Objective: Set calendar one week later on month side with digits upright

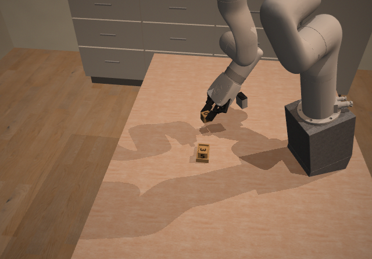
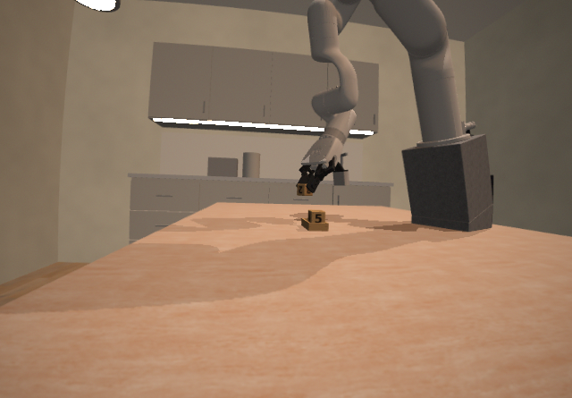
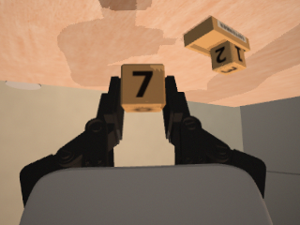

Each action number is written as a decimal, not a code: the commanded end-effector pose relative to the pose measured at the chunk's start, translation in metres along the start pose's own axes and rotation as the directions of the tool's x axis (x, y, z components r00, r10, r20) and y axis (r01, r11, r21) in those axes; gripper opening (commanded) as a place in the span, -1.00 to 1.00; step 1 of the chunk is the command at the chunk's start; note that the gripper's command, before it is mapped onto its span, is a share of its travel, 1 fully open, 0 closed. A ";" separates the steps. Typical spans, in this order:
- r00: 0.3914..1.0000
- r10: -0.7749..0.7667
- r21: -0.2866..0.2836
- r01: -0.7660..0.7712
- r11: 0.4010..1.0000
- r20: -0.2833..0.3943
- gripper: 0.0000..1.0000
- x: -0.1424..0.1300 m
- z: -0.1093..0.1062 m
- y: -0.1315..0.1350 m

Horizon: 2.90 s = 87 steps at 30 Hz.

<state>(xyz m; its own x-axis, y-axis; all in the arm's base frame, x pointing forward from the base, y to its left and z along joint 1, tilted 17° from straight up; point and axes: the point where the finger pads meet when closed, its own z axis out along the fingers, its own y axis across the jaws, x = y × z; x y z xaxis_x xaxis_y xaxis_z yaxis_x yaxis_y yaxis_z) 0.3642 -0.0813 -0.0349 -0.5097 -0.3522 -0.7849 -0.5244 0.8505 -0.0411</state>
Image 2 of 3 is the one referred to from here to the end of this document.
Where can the wooden number cube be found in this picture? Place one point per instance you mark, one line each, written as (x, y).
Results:
(302, 190)
(316, 216)

